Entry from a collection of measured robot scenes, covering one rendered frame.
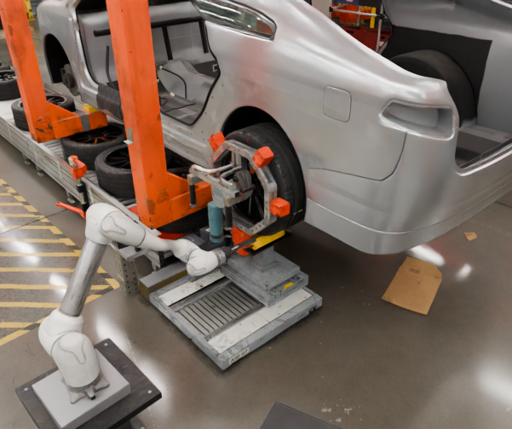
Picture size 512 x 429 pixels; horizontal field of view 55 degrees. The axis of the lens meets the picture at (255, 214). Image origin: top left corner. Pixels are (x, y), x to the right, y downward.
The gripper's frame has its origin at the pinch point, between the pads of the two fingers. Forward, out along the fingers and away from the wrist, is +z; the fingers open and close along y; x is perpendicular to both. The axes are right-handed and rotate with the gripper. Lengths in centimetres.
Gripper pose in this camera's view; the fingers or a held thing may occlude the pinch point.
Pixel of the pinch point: (250, 241)
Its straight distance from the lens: 282.8
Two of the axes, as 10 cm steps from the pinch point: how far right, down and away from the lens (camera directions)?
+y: 4.6, -3.4, -8.2
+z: 7.6, -3.3, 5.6
